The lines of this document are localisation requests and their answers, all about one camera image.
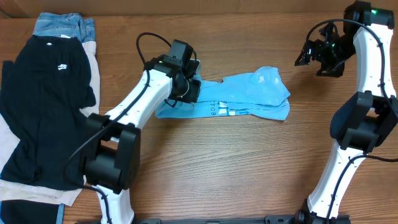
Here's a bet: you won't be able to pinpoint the light blue printed t-shirt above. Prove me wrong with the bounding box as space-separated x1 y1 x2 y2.
155 66 290 121

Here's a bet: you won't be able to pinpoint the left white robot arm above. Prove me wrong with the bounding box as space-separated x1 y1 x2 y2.
80 40 201 223

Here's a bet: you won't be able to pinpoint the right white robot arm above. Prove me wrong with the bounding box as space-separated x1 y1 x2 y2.
291 1 397 223

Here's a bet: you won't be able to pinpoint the blue denim jeans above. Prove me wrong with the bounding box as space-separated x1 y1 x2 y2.
33 12 96 43

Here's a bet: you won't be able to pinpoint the black t-shirt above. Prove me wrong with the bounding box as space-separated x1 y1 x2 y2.
1 35 96 190

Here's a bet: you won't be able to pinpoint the dark garment with blue trim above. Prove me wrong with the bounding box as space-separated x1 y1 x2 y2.
1 200 65 224

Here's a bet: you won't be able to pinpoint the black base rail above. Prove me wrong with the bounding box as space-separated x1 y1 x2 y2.
76 214 351 224

